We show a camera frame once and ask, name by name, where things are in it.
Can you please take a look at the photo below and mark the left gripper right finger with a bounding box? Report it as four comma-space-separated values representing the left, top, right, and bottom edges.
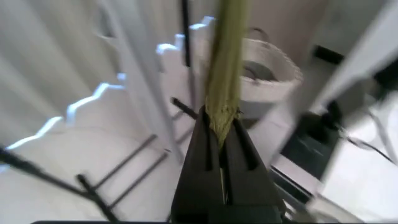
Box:
222, 118, 287, 223

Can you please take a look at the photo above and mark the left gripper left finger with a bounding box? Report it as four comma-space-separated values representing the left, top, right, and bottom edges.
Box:
170, 105, 225, 223

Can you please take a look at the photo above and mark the green garment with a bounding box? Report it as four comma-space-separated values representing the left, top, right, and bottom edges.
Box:
205, 0, 249, 150

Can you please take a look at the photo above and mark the white laundry basket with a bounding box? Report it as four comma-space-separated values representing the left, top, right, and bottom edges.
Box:
198, 27, 304, 125

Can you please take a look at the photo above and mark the black clothes rack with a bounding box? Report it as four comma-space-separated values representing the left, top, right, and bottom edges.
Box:
0, 0, 200, 223

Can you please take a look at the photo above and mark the white curtain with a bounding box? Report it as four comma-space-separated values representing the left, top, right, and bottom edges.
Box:
0, 0, 218, 150

